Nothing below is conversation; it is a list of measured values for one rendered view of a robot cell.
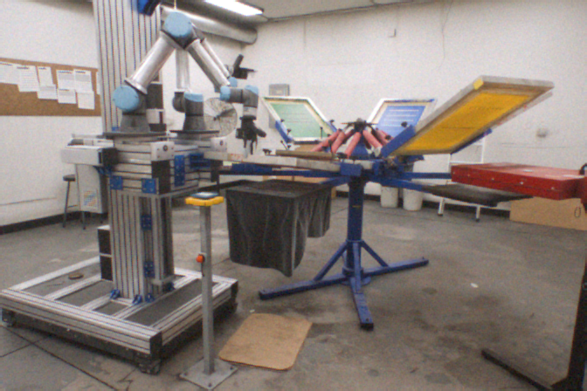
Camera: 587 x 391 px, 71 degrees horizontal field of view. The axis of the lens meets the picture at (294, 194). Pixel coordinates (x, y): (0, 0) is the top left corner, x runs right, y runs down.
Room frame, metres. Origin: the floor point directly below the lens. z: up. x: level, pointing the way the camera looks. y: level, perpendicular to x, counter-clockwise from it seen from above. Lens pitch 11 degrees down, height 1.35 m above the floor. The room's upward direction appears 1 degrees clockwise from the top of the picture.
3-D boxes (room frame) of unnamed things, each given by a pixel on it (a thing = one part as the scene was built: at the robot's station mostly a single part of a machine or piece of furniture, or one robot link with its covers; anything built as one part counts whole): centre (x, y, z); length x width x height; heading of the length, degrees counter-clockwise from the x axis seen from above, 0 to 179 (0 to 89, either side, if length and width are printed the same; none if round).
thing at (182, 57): (2.71, 0.72, 1.63); 0.15 x 0.12 x 0.55; 42
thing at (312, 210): (2.24, -0.11, 0.74); 0.46 x 0.04 x 0.42; 149
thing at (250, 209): (2.14, 0.19, 0.74); 0.45 x 0.03 x 0.43; 59
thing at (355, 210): (3.29, -0.50, 0.67); 0.39 x 0.39 x 1.35
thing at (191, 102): (2.61, 0.64, 1.42); 0.13 x 0.12 x 0.14; 42
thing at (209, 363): (1.97, 0.44, 0.48); 0.22 x 0.22 x 0.96; 59
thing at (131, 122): (2.15, 0.83, 1.31); 0.15 x 0.15 x 0.10
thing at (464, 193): (2.71, -0.83, 0.91); 1.34 x 0.40 x 0.08; 29
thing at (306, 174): (3.31, 0.12, 0.90); 1.24 x 0.06 x 0.06; 89
